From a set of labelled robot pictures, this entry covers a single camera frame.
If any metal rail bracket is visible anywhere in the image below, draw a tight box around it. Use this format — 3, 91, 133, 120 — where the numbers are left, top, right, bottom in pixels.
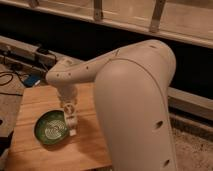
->
149, 0, 166, 33
93, 0, 103, 21

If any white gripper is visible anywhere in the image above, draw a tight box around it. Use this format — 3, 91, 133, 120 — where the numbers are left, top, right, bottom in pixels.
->
58, 85, 79, 113

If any green ceramic bowl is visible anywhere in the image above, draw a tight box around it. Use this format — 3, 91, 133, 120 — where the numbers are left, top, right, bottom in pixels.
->
34, 110, 69, 145

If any black cable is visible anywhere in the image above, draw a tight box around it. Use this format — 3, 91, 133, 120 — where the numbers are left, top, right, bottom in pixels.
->
0, 71, 24, 98

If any small white bottle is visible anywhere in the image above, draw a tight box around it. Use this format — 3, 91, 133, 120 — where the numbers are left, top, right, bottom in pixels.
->
63, 103, 78, 136

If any blue box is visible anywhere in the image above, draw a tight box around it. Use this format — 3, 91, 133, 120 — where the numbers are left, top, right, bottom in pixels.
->
24, 75, 40, 87

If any wooden board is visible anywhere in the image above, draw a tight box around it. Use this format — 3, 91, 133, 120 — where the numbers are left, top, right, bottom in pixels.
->
5, 83, 111, 171

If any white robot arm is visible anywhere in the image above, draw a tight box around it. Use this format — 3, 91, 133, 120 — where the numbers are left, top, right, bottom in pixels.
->
46, 40, 178, 171

